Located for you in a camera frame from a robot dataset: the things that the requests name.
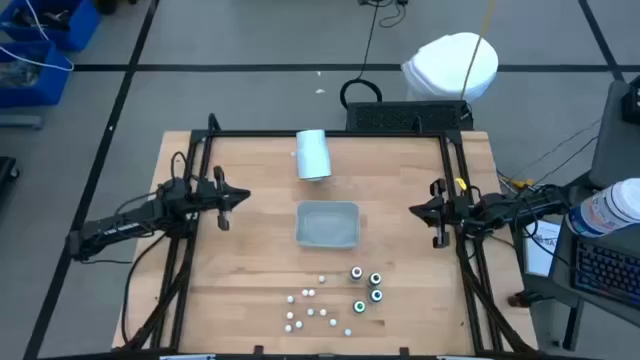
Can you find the dark grey operator desk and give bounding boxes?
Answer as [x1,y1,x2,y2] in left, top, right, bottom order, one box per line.
[519,172,640,329]

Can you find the black aluminium rig frame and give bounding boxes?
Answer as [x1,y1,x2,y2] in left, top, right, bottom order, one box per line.
[112,113,541,360]

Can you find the thick black looped cable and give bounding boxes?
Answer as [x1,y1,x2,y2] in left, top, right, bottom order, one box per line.
[339,0,384,110]

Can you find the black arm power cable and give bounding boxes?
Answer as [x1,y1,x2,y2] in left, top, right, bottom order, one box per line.
[121,232,169,346]

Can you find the white wipes canister blue label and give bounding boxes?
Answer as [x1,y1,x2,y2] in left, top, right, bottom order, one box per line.
[565,177,640,238]

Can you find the black backlit keyboard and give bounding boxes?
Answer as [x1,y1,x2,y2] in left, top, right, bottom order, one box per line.
[573,238,640,307]

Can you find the grey cart top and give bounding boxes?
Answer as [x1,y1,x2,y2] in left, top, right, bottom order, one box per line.
[588,79,640,189]

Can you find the dark desk caster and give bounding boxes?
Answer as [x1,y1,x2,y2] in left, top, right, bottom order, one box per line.
[507,291,544,309]

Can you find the white cable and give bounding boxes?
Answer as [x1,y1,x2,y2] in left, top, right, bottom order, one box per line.
[0,0,75,73]

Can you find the thin black floor cable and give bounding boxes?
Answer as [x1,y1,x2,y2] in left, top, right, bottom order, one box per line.
[378,3,407,29]

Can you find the yellow hanging cable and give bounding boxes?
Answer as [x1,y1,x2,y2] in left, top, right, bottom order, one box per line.
[459,0,497,101]

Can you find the black electronic device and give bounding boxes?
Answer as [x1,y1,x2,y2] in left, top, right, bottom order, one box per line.
[621,74,640,126]

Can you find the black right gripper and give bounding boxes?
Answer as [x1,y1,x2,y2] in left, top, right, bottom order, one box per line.
[408,178,470,249]

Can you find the black perforated computer case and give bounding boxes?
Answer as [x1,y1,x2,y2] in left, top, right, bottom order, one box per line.
[345,100,475,133]

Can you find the white printed paper sheet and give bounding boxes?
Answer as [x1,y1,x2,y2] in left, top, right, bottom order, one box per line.
[522,219,563,278]

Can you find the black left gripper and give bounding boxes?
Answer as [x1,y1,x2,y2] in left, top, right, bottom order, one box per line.
[195,167,251,232]

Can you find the blue plastic storage bin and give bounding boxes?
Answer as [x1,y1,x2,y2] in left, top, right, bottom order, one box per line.
[0,0,102,52]
[0,40,72,108]

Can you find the white bagged trash bin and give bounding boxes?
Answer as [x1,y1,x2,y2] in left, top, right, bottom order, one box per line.
[401,31,500,104]

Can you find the grey plastic handled bin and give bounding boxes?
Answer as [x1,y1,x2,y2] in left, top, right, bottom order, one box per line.
[295,200,362,251]

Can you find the grey metal bar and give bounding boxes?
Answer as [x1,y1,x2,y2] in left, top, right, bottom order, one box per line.
[0,115,44,131]

